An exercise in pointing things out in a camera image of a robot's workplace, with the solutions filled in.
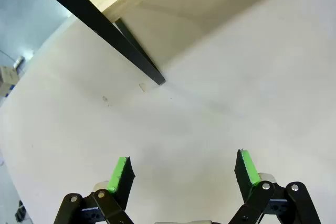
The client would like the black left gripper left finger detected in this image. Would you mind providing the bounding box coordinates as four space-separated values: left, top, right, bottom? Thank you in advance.
54 155 136 224

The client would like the black floor object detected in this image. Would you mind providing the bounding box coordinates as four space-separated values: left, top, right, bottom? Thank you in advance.
15 199 27 222

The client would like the black frame wooden shelf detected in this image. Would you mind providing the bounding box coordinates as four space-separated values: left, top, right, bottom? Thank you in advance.
22 0 190 86

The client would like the cardboard box with blue print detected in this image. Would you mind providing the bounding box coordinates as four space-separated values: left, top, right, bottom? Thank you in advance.
0 82 16 98
0 65 19 83

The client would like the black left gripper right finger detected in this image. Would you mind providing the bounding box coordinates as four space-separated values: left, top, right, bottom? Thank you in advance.
228 149 322 224

